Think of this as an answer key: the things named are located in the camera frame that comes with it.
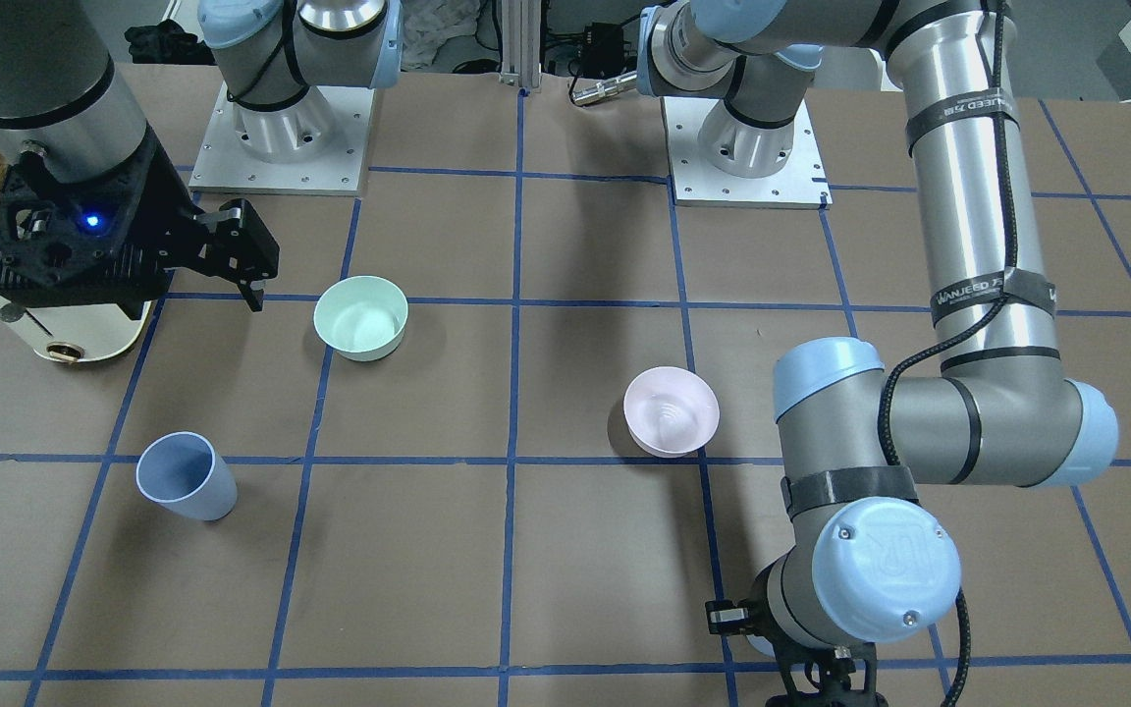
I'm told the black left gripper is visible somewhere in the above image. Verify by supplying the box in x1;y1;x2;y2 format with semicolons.
705;600;889;706

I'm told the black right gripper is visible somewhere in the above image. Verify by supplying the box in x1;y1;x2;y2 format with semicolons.
0;131;280;312

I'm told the blue cup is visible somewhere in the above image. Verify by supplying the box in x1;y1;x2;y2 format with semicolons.
135;431;238;520

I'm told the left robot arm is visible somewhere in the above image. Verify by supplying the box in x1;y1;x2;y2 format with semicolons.
631;1;1119;706

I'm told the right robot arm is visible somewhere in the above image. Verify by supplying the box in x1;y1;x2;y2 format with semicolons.
0;1;403;319

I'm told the green bowl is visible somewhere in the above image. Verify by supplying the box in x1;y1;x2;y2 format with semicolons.
311;276;409;362

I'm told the white toaster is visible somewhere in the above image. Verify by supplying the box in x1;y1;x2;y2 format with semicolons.
0;157;156;367

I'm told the pink bowl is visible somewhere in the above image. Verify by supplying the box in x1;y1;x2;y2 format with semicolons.
622;367;720;458

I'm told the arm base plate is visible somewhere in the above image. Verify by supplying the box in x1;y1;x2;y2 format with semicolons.
663;97;834;209
188;86;380;197

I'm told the aluminium frame post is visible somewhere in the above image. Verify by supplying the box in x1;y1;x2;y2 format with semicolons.
497;0;546;95

